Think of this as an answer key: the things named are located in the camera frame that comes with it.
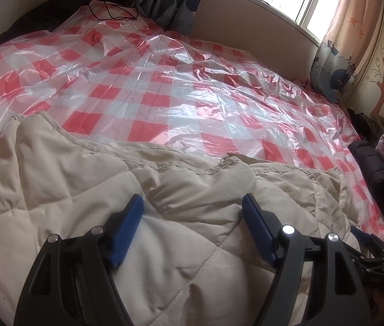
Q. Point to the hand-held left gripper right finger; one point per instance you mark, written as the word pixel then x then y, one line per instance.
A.
pixel 260 231

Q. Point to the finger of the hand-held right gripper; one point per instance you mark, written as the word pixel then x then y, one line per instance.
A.
pixel 360 235

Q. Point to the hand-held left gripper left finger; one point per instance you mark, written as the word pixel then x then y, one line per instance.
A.
pixel 125 231

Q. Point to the beige quilted jacket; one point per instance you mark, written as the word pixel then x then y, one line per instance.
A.
pixel 76 193

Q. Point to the dark puffer jacket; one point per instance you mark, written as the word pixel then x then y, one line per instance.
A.
pixel 375 176

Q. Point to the dark brown clothing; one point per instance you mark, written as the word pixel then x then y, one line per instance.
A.
pixel 372 125

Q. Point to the red checkered plastic sheet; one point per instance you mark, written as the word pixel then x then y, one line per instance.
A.
pixel 178 91

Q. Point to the pink cartoon curtain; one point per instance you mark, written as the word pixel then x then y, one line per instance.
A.
pixel 344 40

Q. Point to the blue patterned curtain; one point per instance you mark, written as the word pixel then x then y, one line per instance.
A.
pixel 178 3

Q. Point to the black cloth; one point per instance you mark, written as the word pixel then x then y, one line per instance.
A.
pixel 59 3

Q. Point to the beige padded bed frame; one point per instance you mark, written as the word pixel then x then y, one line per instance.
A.
pixel 256 23

